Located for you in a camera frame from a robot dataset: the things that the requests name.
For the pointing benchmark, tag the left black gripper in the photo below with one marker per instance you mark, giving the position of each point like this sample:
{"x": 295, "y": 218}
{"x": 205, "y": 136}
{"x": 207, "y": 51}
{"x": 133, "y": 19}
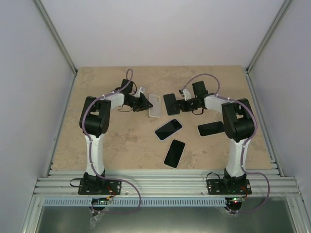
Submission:
{"x": 142, "y": 107}

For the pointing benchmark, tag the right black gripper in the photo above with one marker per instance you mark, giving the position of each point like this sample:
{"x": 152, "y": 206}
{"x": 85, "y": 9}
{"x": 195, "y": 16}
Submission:
{"x": 181, "y": 102}

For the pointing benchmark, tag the blue phone black screen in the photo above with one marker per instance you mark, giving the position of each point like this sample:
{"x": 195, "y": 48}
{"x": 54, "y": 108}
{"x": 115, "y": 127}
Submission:
{"x": 168, "y": 99}

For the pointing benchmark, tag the white phone case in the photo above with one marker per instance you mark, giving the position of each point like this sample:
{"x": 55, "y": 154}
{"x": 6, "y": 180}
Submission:
{"x": 156, "y": 109}

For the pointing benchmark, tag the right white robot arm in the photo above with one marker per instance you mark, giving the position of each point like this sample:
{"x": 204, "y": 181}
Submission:
{"x": 239, "y": 126}

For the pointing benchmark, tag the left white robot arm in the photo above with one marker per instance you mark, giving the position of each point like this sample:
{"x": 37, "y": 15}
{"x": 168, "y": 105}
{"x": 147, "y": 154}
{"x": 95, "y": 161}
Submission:
{"x": 94, "y": 122}

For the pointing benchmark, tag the phone in lavender case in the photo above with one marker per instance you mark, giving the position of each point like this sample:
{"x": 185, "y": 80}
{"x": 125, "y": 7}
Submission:
{"x": 168, "y": 129}

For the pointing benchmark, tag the phone in white case right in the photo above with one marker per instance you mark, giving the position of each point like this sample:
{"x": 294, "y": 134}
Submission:
{"x": 211, "y": 128}

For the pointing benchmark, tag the phone in white case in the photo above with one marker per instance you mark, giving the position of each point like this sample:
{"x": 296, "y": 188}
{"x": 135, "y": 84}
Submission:
{"x": 174, "y": 153}
{"x": 211, "y": 128}

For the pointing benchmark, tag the phone in white case front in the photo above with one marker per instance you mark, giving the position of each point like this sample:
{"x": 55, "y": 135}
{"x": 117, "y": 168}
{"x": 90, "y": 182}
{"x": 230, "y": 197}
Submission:
{"x": 174, "y": 153}

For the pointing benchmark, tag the left controller board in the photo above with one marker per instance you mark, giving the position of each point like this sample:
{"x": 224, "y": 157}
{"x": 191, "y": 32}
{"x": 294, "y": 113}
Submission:
{"x": 102, "y": 201}

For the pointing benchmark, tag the controller board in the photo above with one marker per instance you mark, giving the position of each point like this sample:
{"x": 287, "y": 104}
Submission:
{"x": 236, "y": 202}
{"x": 102, "y": 201}

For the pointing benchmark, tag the right controller board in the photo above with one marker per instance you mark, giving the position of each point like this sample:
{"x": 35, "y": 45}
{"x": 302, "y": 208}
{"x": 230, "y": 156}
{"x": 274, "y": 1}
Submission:
{"x": 236, "y": 202}

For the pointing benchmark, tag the clear plastic bag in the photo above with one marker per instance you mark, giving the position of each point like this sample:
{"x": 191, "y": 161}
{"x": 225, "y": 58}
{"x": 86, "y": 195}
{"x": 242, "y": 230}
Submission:
{"x": 96, "y": 217}

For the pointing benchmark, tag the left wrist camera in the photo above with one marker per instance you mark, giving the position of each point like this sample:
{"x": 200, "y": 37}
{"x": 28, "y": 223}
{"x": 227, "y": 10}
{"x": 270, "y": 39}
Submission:
{"x": 140, "y": 92}

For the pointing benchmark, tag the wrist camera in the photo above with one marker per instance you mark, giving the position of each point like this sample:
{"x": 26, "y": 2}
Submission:
{"x": 185, "y": 94}
{"x": 140, "y": 92}

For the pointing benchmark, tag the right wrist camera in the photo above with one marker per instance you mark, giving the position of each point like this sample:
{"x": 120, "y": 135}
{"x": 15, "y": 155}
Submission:
{"x": 185, "y": 94}

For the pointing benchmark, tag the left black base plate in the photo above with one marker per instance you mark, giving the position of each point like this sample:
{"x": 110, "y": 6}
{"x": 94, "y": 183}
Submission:
{"x": 99, "y": 187}

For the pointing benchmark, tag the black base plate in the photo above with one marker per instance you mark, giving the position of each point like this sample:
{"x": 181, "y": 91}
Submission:
{"x": 217, "y": 187}
{"x": 99, "y": 187}

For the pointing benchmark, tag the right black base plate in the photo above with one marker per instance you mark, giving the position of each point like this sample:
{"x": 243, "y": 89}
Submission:
{"x": 217, "y": 187}

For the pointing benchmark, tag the aluminium rail frame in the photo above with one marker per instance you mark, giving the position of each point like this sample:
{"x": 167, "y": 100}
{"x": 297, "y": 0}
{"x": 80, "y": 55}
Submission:
{"x": 131, "y": 150}

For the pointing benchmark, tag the slotted cable duct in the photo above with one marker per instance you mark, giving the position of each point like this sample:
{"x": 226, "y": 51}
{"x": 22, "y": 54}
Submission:
{"x": 135, "y": 202}

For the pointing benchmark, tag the left aluminium corner post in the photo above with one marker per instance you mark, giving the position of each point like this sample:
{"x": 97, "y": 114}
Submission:
{"x": 52, "y": 29}

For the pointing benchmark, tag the aluminium corner post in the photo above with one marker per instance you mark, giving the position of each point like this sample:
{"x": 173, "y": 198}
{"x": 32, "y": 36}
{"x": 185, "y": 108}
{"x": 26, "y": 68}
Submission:
{"x": 52, "y": 29}
{"x": 271, "y": 30}

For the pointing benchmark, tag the right aluminium corner post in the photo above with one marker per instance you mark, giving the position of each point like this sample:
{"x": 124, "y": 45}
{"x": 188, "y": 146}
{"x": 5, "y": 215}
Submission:
{"x": 271, "y": 30}

